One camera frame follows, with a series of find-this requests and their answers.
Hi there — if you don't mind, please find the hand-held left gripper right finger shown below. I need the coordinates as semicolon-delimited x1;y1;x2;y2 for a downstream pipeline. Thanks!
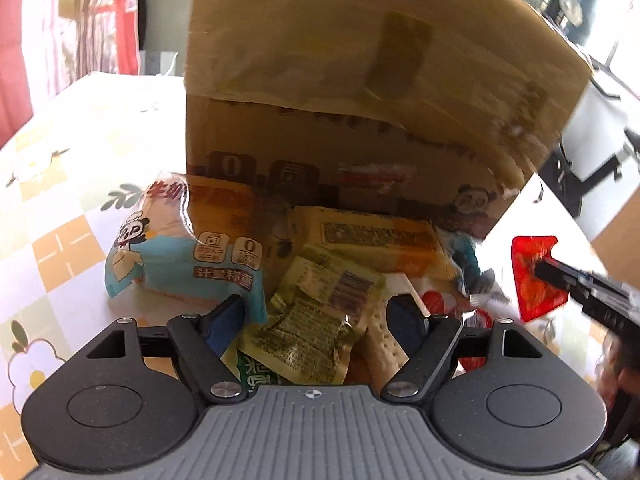
383;294;547;405

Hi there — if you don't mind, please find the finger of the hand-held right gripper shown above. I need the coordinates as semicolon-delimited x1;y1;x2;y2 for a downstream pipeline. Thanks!
534;257;640;334

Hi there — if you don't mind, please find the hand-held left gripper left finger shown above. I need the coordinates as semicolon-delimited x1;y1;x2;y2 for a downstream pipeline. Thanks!
85;294;249;405

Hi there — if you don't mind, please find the olive green snack packet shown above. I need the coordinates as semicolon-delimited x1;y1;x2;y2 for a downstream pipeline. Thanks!
236;244;387;386

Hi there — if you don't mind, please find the brown cardboard box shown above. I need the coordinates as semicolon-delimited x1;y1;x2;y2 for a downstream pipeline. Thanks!
182;0;593;241

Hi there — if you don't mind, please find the clear cracker packet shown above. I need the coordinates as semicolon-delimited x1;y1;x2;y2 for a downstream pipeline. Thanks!
362;272;426;387

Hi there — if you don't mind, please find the blue grey snack packet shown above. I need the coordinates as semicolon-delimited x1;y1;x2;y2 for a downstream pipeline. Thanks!
440;227;508;306

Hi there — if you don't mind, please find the pale yellow snack packet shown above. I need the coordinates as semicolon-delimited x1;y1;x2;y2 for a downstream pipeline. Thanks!
287;205;458;281

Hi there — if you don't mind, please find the blue white bread packet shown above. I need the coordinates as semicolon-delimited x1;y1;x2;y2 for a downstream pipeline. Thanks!
104;171;268;322

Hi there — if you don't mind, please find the yellow orange snack packet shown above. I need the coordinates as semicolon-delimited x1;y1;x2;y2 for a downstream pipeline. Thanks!
187;175;271;261

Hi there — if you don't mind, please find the white round object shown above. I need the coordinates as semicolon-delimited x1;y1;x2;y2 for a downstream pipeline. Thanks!
559;0;584;26

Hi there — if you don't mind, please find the printed pink curtain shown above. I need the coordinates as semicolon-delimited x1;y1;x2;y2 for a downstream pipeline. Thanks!
0;0;143;133

